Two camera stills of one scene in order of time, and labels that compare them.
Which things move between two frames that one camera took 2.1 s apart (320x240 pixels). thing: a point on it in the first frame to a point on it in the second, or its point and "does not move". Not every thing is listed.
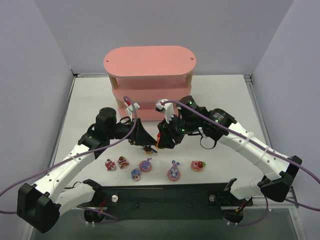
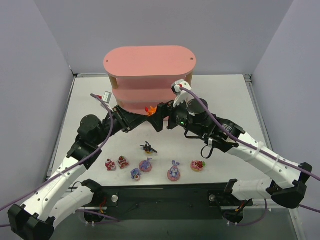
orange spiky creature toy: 158,137 to 152,110
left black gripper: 137,132 to 122,119
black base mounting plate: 164,201 does not move
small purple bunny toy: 135,173 does not move
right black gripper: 169,133 to 170,115
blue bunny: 174,174 does not move
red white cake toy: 109,165 does not move
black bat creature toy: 148,149 does not move
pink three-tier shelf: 143,74 does not move
